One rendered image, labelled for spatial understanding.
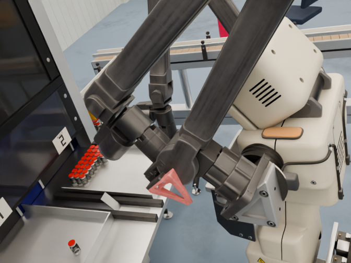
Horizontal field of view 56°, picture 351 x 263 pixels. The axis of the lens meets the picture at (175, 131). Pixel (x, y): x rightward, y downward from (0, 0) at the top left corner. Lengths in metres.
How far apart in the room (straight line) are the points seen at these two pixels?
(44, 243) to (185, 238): 1.12
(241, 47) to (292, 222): 0.53
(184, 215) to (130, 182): 1.07
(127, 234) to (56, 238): 0.22
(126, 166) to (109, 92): 0.65
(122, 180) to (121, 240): 0.25
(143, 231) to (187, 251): 1.04
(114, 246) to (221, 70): 0.64
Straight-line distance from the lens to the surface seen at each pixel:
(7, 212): 1.09
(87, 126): 1.37
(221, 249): 1.98
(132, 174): 1.18
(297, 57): 0.68
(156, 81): 1.01
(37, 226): 1.18
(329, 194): 0.78
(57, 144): 1.22
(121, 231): 1.02
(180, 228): 2.12
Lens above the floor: 1.62
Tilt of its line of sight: 34 degrees down
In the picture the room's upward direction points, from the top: 14 degrees counter-clockwise
